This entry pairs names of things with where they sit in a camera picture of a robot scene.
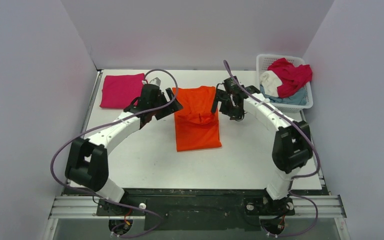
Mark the white plastic laundry basket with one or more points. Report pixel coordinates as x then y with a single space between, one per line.
264 60

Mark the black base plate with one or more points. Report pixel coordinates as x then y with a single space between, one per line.
200 210

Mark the folded magenta t shirt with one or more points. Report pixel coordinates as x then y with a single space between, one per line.
119 91

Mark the blue grey t shirt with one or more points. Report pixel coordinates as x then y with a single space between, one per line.
299 98

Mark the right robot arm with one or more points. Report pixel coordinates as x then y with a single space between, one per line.
291 149

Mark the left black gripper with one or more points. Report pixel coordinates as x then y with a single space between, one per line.
164 105

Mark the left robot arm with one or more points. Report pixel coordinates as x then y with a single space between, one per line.
88 164

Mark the white t shirt in basket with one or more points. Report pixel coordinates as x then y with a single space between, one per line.
270 82

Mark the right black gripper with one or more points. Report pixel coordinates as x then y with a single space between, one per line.
225 104

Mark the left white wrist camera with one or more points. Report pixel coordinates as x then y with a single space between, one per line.
155 81

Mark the orange t shirt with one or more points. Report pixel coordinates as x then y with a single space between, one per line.
196 126

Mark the crimson t shirt in basket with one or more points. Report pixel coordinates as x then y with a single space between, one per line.
293 78

